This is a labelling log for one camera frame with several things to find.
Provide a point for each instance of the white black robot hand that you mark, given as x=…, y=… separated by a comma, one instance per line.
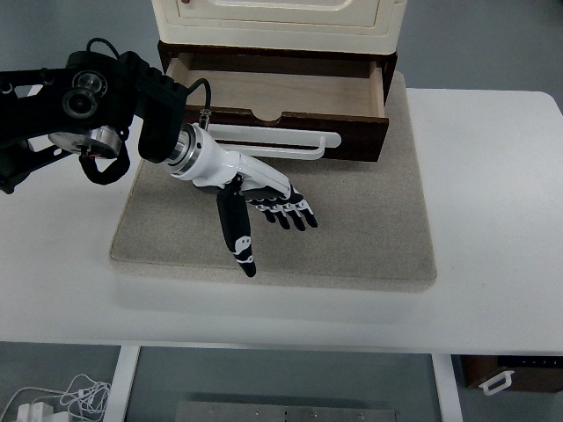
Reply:
x=215, y=165

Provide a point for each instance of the dark brown wooden drawer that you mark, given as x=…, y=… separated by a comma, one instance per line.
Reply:
x=299, y=94

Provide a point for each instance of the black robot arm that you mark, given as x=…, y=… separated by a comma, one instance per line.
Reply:
x=110, y=92

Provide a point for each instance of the cream cabinet upper body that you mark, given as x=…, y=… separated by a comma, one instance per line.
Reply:
x=281, y=37

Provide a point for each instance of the grey fabric mat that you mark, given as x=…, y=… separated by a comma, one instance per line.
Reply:
x=343, y=228

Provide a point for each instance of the white table leg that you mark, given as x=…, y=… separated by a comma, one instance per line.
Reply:
x=446, y=391
x=123, y=387

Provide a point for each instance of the white power adapter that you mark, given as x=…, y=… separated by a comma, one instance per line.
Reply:
x=33, y=412

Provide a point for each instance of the brown wooden box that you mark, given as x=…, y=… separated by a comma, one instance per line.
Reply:
x=536, y=378

